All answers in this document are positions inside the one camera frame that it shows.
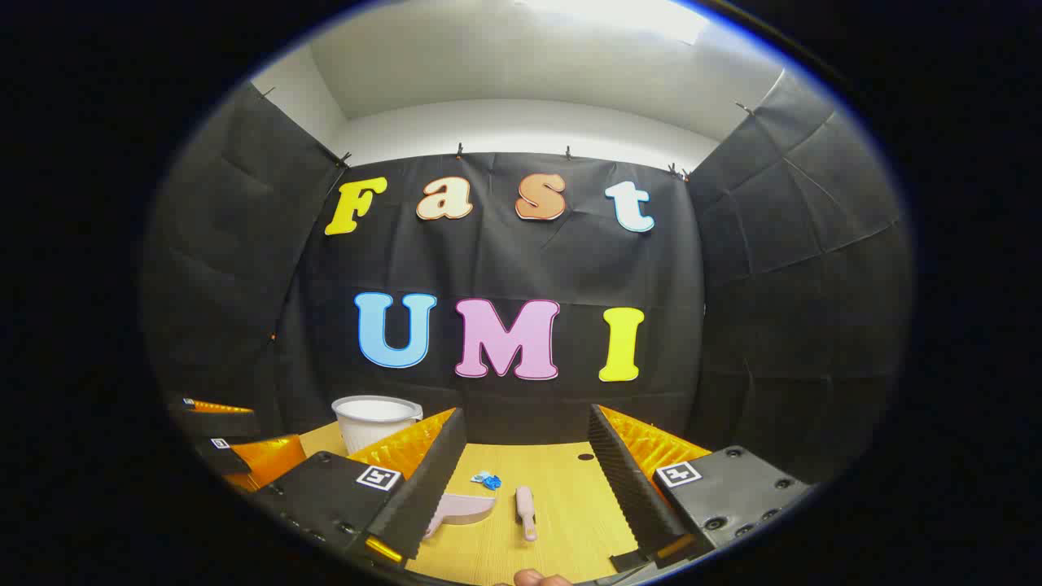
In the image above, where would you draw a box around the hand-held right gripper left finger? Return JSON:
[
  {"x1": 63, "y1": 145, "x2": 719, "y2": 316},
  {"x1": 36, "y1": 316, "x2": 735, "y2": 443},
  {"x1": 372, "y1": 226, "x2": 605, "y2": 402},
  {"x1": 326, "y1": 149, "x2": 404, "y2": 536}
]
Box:
[{"x1": 248, "y1": 407, "x2": 467, "y2": 568}]

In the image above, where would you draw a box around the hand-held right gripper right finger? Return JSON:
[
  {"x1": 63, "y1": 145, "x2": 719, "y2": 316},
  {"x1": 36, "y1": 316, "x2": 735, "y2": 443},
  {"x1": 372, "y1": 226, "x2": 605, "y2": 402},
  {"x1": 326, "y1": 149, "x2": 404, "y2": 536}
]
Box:
[{"x1": 586, "y1": 404, "x2": 815, "y2": 573}]

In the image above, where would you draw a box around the pink dustpan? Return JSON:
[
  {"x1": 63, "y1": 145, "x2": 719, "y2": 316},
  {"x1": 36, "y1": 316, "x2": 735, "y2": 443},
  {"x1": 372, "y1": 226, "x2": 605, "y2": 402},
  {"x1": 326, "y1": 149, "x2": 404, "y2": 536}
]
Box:
[{"x1": 423, "y1": 492, "x2": 497, "y2": 540}]

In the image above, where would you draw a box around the white garbage bin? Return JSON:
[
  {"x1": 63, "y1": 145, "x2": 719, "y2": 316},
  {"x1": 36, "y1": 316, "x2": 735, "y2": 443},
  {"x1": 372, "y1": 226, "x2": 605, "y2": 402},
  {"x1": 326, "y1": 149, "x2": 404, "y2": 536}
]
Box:
[{"x1": 331, "y1": 396, "x2": 424, "y2": 455}]

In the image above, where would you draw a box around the small pink broom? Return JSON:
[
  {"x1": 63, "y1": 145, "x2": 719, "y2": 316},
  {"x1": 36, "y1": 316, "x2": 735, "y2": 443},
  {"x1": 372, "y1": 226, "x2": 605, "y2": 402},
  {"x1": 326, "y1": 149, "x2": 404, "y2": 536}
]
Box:
[{"x1": 515, "y1": 486, "x2": 539, "y2": 542}]

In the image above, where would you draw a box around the wooden desktop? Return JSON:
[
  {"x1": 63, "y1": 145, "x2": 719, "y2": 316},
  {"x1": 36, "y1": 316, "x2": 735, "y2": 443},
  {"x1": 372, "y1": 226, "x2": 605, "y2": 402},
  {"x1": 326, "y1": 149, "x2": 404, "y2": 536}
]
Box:
[{"x1": 297, "y1": 419, "x2": 717, "y2": 586}]

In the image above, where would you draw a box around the black backdrop cloth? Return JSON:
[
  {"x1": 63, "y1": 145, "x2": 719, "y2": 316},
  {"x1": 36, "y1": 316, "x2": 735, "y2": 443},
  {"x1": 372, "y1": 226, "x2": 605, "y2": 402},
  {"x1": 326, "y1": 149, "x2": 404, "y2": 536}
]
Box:
[{"x1": 140, "y1": 69, "x2": 917, "y2": 489}]

